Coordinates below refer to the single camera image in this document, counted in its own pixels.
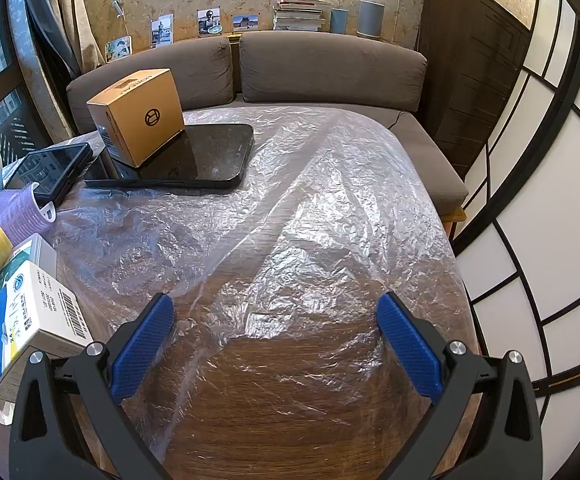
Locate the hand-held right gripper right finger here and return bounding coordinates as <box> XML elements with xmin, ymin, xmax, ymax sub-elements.
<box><xmin>376</xmin><ymin>290</ymin><xmax>543</xmax><ymax>480</ymax></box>

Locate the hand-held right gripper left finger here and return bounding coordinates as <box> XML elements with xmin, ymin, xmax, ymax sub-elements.
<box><xmin>9</xmin><ymin>292</ymin><xmax>175</xmax><ymax>480</ymax></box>

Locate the white medicine box with barcode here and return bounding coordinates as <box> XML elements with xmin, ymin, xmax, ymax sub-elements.
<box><xmin>0</xmin><ymin>260</ymin><xmax>93</xmax><ymax>401</ymax></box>

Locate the white soap dish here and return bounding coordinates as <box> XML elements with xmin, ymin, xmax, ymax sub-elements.
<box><xmin>0</xmin><ymin>232</ymin><xmax>58</xmax><ymax>291</ymax></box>

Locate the plastic-covered wooden table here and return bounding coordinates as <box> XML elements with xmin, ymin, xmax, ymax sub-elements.
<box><xmin>45</xmin><ymin>105</ymin><xmax>475</xmax><ymax>480</ymax></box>

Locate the grey-brown sofa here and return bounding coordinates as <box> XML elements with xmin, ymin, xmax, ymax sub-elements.
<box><xmin>65</xmin><ymin>30</ymin><xmax>470</xmax><ymax>223</ymax></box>

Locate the white paper screen door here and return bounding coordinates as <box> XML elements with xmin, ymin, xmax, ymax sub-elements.
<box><xmin>450</xmin><ymin>0</ymin><xmax>580</xmax><ymax>411</ymax></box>

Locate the large black tablet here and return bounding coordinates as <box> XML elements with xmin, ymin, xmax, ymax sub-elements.
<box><xmin>84</xmin><ymin>122</ymin><xmax>255</xmax><ymax>190</ymax></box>

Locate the small black tablet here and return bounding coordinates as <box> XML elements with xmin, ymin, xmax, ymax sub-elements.
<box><xmin>2</xmin><ymin>142</ymin><xmax>95</xmax><ymax>211</ymax></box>

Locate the brown cardboard box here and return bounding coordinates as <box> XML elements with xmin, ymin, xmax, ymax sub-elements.
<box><xmin>86</xmin><ymin>67</ymin><xmax>187</xmax><ymax>168</ymax></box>

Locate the grey-brown sofa back cushion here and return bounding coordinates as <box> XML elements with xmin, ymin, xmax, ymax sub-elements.
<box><xmin>239</xmin><ymin>30</ymin><xmax>428</xmax><ymax>113</ymax></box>
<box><xmin>66</xmin><ymin>35</ymin><xmax>235</xmax><ymax>133</ymax></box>

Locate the dark wooden cabinet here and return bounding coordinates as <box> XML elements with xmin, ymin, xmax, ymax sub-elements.
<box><xmin>415</xmin><ymin>0</ymin><xmax>533</xmax><ymax>181</ymax></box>

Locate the grey cylinder speaker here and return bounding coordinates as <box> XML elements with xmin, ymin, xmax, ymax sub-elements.
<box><xmin>357</xmin><ymin>0</ymin><xmax>387</xmax><ymax>40</ymax></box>

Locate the beige curtain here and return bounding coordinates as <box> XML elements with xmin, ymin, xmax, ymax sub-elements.
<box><xmin>52</xmin><ymin>0</ymin><xmax>96</xmax><ymax>76</ymax></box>

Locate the stack of books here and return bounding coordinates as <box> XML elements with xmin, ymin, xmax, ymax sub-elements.
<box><xmin>272</xmin><ymin>0</ymin><xmax>333</xmax><ymax>33</ymax></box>

